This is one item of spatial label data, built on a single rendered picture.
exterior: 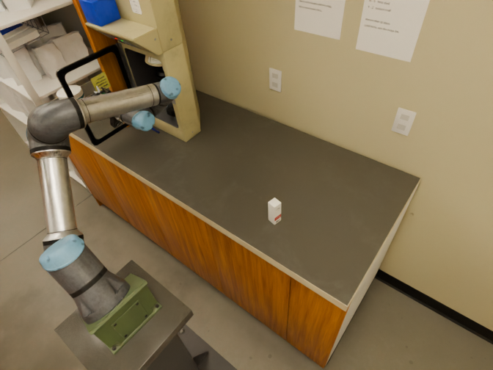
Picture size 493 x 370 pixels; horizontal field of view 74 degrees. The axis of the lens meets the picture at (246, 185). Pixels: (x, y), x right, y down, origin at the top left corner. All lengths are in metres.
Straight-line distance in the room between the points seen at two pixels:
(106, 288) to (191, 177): 0.68
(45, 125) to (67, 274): 0.43
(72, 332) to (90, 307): 0.24
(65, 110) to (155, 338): 0.74
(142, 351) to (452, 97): 1.34
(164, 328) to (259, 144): 0.94
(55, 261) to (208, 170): 0.78
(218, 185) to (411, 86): 0.87
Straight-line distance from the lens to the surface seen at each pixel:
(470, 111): 1.43
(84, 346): 1.25
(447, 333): 2.34
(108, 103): 1.15
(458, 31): 1.33
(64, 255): 1.03
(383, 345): 2.19
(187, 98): 1.63
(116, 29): 1.51
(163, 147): 1.73
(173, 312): 1.19
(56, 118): 1.11
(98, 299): 1.05
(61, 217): 1.18
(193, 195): 1.45
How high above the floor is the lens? 2.00
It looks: 47 degrees down
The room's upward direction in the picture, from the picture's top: 5 degrees counter-clockwise
